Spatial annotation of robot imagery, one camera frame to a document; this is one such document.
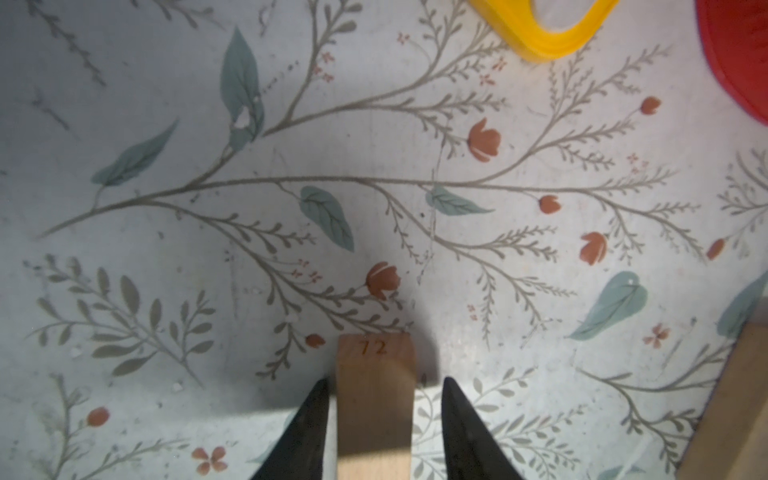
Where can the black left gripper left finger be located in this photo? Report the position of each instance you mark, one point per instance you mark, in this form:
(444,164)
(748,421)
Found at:
(299,452)

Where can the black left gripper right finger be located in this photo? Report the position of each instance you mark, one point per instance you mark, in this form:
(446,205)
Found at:
(471,453)

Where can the wooden block numbered 72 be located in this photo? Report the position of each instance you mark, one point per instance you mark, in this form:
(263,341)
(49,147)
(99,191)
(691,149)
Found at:
(375,392)

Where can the plain wooden block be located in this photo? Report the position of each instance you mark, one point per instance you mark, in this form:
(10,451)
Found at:
(730,442)

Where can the yellow calculator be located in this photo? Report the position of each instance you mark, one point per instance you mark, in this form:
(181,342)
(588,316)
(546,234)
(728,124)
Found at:
(516,24)

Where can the red pen cup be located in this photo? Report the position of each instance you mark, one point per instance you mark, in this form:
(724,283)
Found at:
(733,35)

